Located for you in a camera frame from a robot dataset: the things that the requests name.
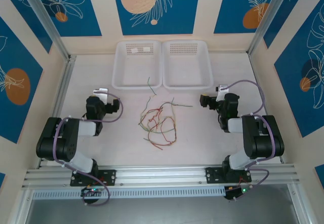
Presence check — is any teal green wire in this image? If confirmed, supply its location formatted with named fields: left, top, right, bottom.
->
left=159, top=97, right=194, bottom=110

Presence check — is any long yellow green wire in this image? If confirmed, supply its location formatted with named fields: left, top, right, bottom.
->
left=143, top=101, right=177, bottom=143

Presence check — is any short red wire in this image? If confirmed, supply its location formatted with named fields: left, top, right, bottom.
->
left=148, top=107, right=163, bottom=131

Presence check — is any long red wire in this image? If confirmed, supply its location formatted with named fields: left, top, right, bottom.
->
left=147, top=117, right=176, bottom=151

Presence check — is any white plastic basket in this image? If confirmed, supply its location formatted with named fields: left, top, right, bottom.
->
left=161, top=40, right=214, bottom=91
left=111, top=40, right=162, bottom=91

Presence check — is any black controller board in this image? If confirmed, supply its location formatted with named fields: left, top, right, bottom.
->
left=80, top=186, right=105, bottom=199
left=224, top=185, right=248, bottom=201

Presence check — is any grey metal sheet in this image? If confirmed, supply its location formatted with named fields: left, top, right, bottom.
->
left=24, top=198, right=308, bottom=224

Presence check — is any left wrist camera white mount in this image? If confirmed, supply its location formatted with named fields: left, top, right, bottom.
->
left=93, top=87, right=109, bottom=105

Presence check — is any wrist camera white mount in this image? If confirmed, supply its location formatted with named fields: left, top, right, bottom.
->
left=216, top=84, right=230, bottom=102
left=93, top=87, right=109, bottom=105

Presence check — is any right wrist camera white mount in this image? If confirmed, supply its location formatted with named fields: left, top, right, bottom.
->
left=216, top=84, right=230, bottom=102

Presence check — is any aluminium rail beam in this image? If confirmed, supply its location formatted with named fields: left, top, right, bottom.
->
left=21, top=163, right=301, bottom=189

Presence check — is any grey slotted cable duct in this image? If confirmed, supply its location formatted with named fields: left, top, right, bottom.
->
left=32, top=185, right=226, bottom=200

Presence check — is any aluminium frame post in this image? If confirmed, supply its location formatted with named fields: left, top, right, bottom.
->
left=248, top=0, right=293, bottom=56
left=19, top=0, right=71, bottom=60

